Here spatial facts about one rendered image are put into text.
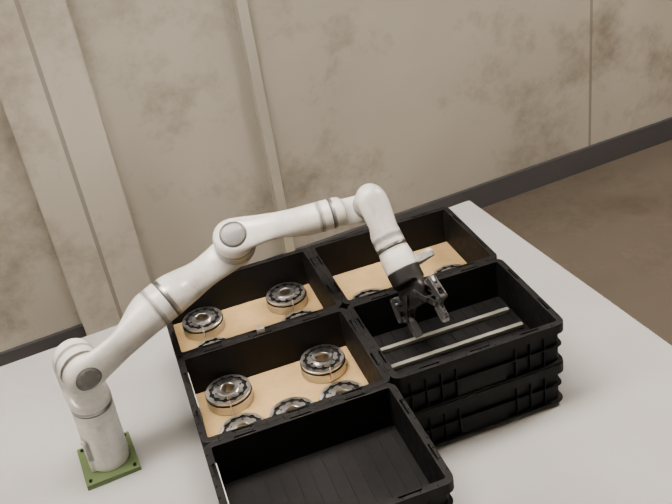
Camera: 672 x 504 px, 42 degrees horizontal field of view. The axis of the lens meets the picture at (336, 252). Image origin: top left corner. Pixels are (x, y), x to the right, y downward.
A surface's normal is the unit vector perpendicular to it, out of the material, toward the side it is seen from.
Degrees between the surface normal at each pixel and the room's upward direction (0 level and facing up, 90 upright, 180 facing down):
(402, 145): 90
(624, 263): 0
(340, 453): 0
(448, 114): 90
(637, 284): 0
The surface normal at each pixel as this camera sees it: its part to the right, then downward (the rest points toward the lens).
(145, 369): -0.14, -0.84
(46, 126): 0.41, 0.43
